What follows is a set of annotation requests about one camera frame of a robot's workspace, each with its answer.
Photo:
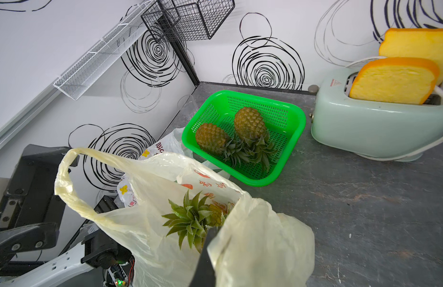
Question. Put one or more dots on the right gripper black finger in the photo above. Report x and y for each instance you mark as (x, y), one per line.
(205, 275)

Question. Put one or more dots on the yellow ripe pineapple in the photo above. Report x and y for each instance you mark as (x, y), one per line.
(194, 218)

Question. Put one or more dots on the yellowish fruit print plastic bag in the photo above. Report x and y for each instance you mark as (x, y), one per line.
(256, 247)

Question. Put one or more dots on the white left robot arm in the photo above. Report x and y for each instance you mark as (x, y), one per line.
(30, 219)

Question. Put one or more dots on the white bunny print plastic bag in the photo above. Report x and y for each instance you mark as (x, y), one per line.
(170, 143)

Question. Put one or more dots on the green pineapple front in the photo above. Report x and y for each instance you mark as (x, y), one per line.
(215, 141)

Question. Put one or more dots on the green pineapple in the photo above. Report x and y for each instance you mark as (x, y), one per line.
(252, 131)
(215, 141)

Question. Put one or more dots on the green pineapple middle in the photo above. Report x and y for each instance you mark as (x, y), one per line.
(252, 131)

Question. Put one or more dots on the green plastic basket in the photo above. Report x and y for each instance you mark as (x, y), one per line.
(286, 123)

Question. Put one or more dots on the clear plastic cup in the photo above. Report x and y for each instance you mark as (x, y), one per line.
(188, 106)

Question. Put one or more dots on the mint green toaster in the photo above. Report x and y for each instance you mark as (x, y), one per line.
(375, 130)

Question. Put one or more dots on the front toast slice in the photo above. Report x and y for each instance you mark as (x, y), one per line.
(398, 80)

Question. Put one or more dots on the toast slice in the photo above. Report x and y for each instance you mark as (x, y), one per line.
(398, 80)
(417, 43)

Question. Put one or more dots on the back toast slice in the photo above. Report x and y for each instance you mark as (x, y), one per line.
(417, 43)

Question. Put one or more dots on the white mesh wall shelf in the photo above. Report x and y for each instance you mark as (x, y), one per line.
(77, 79)

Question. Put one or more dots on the black wire wall basket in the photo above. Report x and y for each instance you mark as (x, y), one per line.
(184, 21)

